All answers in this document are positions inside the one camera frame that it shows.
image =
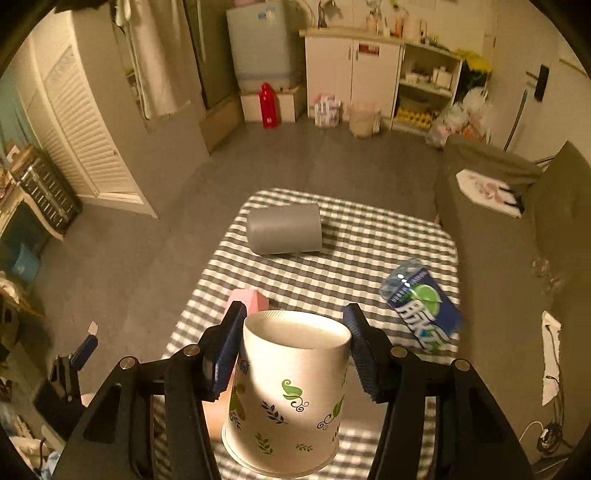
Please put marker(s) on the pink faceted cup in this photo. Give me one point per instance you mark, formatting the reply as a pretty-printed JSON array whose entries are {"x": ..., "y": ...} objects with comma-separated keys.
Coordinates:
[{"x": 253, "y": 300}]

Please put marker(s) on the hanging white towel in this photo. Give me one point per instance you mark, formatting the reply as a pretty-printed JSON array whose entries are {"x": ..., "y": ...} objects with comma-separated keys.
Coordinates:
[{"x": 155, "y": 32}]

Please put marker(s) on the yellow cloth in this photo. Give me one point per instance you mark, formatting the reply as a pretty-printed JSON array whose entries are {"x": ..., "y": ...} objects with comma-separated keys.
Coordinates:
[{"x": 474, "y": 61}]

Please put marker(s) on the white cloth on sofa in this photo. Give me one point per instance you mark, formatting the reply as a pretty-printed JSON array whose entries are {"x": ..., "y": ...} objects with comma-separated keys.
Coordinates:
[{"x": 550, "y": 329}]

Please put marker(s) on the small pink-lined trash bin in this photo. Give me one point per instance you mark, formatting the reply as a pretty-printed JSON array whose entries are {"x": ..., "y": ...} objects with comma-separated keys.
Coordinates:
[{"x": 364, "y": 119}]

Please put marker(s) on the grey-green sofa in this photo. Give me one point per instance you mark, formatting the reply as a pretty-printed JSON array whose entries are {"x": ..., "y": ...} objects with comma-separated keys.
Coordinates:
[{"x": 511, "y": 270}]

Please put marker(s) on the white plastic shopping bag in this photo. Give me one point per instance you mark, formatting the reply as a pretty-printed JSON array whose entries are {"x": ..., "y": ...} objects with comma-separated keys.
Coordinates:
[{"x": 471, "y": 118}]

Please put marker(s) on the white washing machine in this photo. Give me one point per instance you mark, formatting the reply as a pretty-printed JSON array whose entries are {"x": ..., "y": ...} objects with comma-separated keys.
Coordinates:
[{"x": 265, "y": 45}]

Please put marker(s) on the black metal storage case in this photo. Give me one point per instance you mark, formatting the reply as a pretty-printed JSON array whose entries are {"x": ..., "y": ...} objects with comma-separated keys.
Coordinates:
[{"x": 50, "y": 192}]

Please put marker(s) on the red thermos bottle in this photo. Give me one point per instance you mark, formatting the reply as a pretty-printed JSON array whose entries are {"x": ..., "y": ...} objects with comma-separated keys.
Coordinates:
[{"x": 268, "y": 108}]

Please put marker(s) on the white sink cabinet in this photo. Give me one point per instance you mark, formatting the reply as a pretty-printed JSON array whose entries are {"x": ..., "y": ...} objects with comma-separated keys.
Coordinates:
[{"x": 353, "y": 65}]

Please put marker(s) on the white packaged goods bag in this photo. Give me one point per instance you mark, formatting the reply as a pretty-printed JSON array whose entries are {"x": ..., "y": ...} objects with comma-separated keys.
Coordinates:
[{"x": 327, "y": 110}]

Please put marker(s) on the blue green drink bottle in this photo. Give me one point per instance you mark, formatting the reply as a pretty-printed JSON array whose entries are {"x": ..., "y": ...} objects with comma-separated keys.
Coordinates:
[{"x": 418, "y": 300}]

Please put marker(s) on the white open shelf unit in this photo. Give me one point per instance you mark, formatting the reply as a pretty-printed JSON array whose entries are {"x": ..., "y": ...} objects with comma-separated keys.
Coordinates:
[{"x": 428, "y": 80}]

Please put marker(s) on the black door handle lock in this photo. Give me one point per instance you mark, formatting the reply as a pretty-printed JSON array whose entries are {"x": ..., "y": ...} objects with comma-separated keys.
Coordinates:
[{"x": 541, "y": 80}]

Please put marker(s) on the grey white checkered tablecloth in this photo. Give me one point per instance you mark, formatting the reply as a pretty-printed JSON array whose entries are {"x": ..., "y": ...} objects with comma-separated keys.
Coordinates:
[{"x": 361, "y": 246}]

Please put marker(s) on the metal faucet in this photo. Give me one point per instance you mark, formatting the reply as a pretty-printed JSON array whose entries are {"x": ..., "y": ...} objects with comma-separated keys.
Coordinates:
[{"x": 327, "y": 9}]

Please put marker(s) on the white platform box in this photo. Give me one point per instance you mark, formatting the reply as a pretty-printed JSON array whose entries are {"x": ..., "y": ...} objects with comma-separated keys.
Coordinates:
[{"x": 289, "y": 105}]

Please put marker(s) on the grey plastic cup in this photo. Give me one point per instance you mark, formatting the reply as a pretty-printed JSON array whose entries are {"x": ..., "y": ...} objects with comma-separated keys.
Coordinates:
[{"x": 290, "y": 229}]

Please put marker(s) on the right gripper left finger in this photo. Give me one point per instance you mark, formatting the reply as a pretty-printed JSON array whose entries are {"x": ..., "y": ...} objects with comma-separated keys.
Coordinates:
[{"x": 114, "y": 439}]

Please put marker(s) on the white louvered wardrobe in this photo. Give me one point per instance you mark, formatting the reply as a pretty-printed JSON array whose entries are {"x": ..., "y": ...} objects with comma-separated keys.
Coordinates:
[{"x": 69, "y": 89}]

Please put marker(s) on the white leaf-patterned paper cup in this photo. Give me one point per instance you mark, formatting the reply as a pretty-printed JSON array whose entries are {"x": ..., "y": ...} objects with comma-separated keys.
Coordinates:
[{"x": 288, "y": 393}]

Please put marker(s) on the brown kraft paper cup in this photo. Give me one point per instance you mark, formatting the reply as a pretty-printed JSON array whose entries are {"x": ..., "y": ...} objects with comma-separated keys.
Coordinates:
[{"x": 214, "y": 414}]

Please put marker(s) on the yellow egg tray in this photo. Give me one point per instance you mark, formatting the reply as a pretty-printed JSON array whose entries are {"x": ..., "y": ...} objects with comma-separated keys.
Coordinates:
[{"x": 420, "y": 120}]

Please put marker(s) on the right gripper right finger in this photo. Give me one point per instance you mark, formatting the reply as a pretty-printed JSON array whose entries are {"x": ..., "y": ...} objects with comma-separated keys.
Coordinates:
[{"x": 474, "y": 439}]

